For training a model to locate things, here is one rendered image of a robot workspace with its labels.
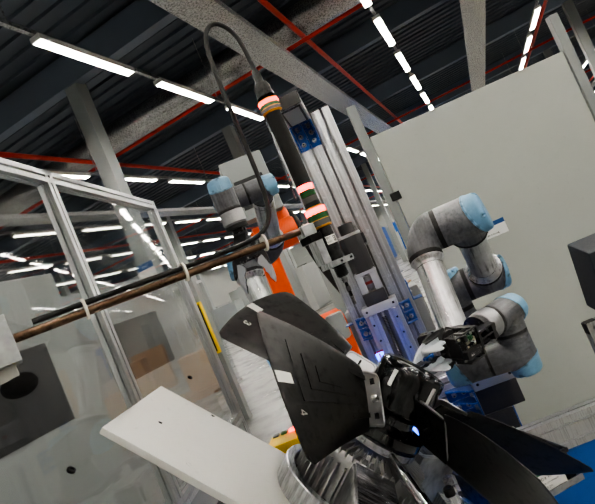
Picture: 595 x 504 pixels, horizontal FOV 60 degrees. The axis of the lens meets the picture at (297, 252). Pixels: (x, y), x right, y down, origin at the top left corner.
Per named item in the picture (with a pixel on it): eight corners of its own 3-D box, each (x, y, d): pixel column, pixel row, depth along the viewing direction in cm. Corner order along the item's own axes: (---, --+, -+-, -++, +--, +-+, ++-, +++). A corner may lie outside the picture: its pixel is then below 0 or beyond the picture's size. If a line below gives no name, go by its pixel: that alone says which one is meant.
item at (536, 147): (512, 486, 272) (345, 108, 282) (509, 482, 277) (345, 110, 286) (738, 400, 262) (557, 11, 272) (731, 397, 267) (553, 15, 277)
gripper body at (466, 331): (459, 334, 110) (492, 312, 117) (429, 334, 117) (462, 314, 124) (471, 367, 110) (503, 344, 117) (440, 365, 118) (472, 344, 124)
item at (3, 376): (4, 405, 71) (-9, 372, 71) (5, 404, 75) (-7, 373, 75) (42, 388, 74) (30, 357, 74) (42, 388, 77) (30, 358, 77)
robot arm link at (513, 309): (537, 319, 126) (522, 287, 126) (512, 338, 120) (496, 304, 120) (510, 323, 132) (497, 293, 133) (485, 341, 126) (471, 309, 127)
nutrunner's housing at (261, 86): (341, 277, 101) (250, 67, 103) (331, 281, 104) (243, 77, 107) (356, 271, 103) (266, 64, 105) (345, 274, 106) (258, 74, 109)
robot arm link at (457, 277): (440, 310, 189) (425, 276, 190) (476, 297, 185) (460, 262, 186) (439, 317, 178) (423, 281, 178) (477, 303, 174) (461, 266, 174)
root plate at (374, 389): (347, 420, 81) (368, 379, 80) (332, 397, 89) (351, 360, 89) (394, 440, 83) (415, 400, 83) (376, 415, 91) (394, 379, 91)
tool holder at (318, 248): (326, 270, 98) (305, 223, 98) (308, 277, 104) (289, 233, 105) (361, 255, 103) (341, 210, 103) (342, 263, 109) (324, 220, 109)
